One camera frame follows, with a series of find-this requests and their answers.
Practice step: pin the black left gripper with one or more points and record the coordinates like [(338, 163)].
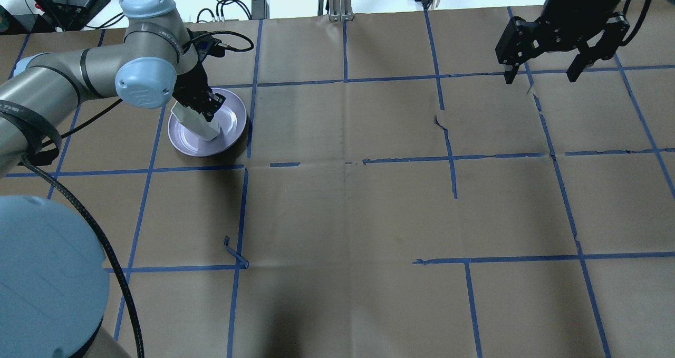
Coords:
[(190, 87)]

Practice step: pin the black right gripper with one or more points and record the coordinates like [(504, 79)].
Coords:
[(572, 10)]

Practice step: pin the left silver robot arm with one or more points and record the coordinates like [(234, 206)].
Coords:
[(54, 288)]

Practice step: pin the lavender round plate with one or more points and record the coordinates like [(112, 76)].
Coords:
[(232, 118)]

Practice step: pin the black power adapter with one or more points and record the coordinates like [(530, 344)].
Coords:
[(259, 10)]

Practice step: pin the black power brick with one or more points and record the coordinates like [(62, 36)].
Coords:
[(74, 15)]

